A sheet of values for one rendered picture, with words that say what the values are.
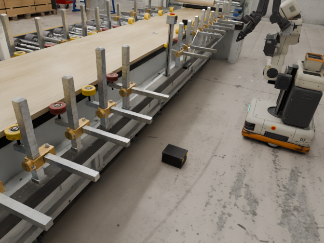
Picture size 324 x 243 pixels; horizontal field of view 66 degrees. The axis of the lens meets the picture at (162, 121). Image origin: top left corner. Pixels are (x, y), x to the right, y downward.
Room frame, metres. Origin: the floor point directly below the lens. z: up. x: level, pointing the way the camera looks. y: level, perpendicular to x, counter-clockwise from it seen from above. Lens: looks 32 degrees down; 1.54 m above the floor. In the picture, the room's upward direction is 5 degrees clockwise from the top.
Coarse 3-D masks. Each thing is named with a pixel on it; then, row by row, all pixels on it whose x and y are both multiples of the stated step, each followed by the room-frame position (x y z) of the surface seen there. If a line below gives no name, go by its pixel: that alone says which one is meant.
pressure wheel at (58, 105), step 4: (52, 104) 1.10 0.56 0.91; (56, 104) 1.10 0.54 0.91; (60, 104) 1.12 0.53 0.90; (64, 104) 1.11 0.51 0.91; (52, 108) 1.06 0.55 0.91; (56, 108) 1.07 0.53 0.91; (60, 108) 1.07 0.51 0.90; (64, 108) 1.09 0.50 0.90; (52, 112) 1.06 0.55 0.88; (56, 112) 1.06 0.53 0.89; (60, 112) 1.07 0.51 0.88; (64, 112) 1.09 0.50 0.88; (60, 116) 1.10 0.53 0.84
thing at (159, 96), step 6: (108, 84) 1.56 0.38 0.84; (114, 84) 1.54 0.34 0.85; (120, 84) 1.54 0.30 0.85; (132, 90) 1.50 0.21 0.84; (138, 90) 1.48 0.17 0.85; (144, 90) 1.48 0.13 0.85; (150, 96) 1.45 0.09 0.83; (156, 96) 1.43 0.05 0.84; (162, 96) 1.42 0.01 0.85; (168, 96) 1.42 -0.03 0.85
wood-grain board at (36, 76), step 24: (144, 24) 3.39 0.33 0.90; (168, 24) 3.53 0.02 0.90; (48, 48) 2.05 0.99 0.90; (72, 48) 2.10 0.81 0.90; (120, 48) 2.22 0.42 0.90; (144, 48) 2.28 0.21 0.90; (0, 72) 1.47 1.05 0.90; (24, 72) 1.50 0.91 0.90; (48, 72) 1.53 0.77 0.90; (72, 72) 1.57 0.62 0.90; (96, 72) 1.60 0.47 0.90; (0, 96) 1.15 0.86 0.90; (24, 96) 1.17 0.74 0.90; (48, 96) 1.20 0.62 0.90; (0, 120) 0.93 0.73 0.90
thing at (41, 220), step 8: (0, 200) 0.55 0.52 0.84; (8, 200) 0.55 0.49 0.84; (8, 208) 0.53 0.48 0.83; (16, 208) 0.52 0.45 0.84; (24, 208) 0.53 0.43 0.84; (24, 216) 0.50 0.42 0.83; (32, 216) 0.50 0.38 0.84; (40, 216) 0.50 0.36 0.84; (48, 216) 0.50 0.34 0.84; (40, 224) 0.48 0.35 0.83; (48, 224) 0.48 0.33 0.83
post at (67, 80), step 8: (64, 80) 1.00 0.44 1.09; (72, 80) 1.02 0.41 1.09; (64, 88) 1.00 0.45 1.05; (72, 88) 1.02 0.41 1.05; (64, 96) 1.01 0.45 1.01; (72, 96) 1.01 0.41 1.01; (72, 104) 1.00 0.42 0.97; (72, 112) 1.00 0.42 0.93; (72, 120) 1.00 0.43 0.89; (72, 128) 1.00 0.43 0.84; (80, 136) 1.02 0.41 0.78; (72, 144) 1.00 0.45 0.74; (80, 144) 1.02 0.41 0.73
